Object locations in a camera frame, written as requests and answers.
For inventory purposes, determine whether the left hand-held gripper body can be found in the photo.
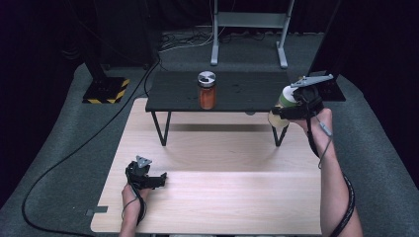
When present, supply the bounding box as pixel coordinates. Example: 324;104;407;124
125;154;156;191

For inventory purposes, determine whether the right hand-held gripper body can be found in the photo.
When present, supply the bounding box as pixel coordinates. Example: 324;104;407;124
286;74;335;120

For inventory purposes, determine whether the glass jar of yellow grains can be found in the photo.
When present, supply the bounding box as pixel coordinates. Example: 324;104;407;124
268;85;298;129

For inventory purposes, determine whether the black low shelf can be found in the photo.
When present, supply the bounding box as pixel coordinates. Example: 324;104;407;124
144;70;293;148

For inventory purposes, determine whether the person's left hand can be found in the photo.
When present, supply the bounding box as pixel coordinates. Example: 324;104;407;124
121;183;152;213

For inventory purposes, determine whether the person's right hand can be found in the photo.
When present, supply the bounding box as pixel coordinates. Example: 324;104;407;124
290;108;334;149

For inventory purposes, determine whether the black floor stand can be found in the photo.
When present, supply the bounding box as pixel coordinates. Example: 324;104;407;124
306;0;347;103

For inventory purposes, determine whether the grey tape strip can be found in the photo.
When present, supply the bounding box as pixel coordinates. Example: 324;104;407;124
85;205;110;217

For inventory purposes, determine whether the glass jar of orange contents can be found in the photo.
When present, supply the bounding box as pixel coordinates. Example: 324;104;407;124
197;70;217;111

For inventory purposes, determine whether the yellow black striped stand base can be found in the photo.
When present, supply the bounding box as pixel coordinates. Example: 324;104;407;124
81;76;131;106

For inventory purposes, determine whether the grey metal stand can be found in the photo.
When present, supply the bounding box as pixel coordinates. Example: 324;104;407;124
209;0;296;70

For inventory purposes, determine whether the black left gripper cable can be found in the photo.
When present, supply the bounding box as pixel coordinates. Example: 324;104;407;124
121;184;148;226

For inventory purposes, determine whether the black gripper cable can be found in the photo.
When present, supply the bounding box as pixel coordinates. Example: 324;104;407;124
121;184;148;226
305;117;357;237

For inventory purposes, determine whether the grey cable with plug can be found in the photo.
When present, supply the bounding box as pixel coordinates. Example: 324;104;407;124
314;113;334;170

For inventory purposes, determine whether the long black floor cable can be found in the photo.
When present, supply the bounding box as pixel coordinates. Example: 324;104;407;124
21;58;162;237

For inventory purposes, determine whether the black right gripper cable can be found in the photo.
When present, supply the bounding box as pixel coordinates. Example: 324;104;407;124
305;117;357;237

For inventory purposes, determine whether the bundle of floor wires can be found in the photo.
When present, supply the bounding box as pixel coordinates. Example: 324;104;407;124
159;30;215;53

